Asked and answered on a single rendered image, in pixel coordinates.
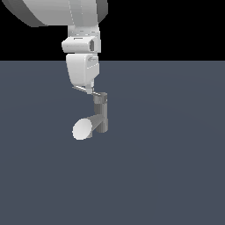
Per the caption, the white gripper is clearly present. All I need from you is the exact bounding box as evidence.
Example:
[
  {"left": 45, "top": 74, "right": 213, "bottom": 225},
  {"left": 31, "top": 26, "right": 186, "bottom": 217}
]
[{"left": 65, "top": 53, "right": 100, "bottom": 95}]

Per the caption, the thin grey faucet handle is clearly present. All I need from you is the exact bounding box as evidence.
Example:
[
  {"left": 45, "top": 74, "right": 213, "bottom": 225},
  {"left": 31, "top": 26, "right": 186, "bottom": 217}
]
[{"left": 72, "top": 85, "right": 103, "bottom": 97}]

